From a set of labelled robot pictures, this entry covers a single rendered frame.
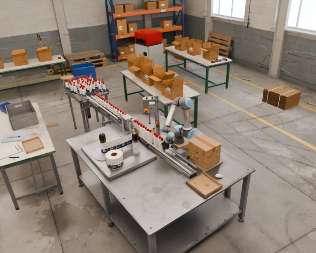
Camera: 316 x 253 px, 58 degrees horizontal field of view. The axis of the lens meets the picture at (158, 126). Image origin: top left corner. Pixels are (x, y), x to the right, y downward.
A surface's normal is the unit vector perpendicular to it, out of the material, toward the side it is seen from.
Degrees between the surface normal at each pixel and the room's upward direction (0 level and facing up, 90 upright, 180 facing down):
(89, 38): 90
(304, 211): 0
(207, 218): 1
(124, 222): 1
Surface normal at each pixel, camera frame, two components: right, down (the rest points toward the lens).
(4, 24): 0.47, 0.41
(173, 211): -0.04, -0.87
